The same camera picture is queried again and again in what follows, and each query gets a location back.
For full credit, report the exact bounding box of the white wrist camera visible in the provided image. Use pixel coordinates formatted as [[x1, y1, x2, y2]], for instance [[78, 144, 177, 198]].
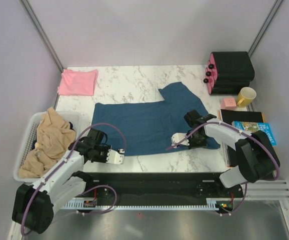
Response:
[[106, 149, 125, 165], [171, 133, 190, 148]]

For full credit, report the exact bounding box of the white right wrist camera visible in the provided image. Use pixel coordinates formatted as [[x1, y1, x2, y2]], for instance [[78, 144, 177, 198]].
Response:
[[171, 133, 190, 148]]

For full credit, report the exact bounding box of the blue illustrated book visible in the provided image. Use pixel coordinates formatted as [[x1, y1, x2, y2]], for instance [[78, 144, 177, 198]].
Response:
[[231, 121, 277, 146]]

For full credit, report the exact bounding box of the white plastic basket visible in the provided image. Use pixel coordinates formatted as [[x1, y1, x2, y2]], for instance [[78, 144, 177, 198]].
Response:
[[13, 111, 82, 183]]

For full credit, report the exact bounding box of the black pink drawer organizer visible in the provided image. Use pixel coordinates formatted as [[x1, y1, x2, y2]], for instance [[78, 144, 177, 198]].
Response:
[[203, 51, 255, 95]]

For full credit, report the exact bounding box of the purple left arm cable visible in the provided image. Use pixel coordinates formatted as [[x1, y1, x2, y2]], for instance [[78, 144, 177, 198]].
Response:
[[20, 122, 128, 236]]

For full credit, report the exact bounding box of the beige t-shirt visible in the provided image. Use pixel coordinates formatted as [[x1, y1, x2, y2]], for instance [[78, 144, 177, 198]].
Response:
[[18, 107, 77, 179]]

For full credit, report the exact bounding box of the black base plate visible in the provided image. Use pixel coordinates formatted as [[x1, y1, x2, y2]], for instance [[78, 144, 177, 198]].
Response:
[[82, 172, 243, 206]]

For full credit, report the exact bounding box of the yellow mug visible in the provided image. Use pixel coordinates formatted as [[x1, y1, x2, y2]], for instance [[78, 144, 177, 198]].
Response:
[[236, 87, 257, 108]]

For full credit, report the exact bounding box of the pink folded t-shirt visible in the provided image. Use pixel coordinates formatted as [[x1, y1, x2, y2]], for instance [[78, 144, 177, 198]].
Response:
[[57, 69, 99, 97]]

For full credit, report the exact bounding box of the aluminium frame rail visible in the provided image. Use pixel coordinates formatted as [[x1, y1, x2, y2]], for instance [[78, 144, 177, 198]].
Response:
[[248, 0, 285, 58], [19, 0, 64, 72]]

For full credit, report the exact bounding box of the blue t-shirt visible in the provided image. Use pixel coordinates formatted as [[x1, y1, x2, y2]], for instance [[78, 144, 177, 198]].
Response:
[[91, 82, 208, 156]]

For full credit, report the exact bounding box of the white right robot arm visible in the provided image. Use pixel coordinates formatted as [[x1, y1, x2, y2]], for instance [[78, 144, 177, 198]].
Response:
[[184, 110, 280, 197]]

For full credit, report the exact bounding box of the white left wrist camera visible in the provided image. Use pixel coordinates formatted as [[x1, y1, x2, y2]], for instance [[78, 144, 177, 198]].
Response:
[[106, 149, 125, 165]]

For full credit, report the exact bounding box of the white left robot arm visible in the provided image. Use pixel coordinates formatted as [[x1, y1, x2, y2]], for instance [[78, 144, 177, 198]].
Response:
[[11, 125, 125, 237]]

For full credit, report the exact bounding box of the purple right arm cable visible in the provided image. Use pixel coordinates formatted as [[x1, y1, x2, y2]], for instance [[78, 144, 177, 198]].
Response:
[[165, 121, 282, 217]]

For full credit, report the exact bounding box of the aluminium frame rail right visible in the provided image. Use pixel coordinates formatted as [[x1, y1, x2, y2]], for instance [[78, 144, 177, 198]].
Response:
[[248, 0, 285, 58]]

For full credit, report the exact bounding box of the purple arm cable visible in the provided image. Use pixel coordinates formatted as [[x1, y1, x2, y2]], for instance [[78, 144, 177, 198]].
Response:
[[20, 122, 128, 236], [165, 121, 282, 217]]

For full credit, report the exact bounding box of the white slotted cable duct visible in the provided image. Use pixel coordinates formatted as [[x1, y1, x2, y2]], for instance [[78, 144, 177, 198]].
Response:
[[61, 197, 232, 211]]

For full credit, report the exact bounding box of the pink power socket cube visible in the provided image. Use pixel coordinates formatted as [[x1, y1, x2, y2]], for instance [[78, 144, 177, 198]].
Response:
[[220, 97, 237, 111]]

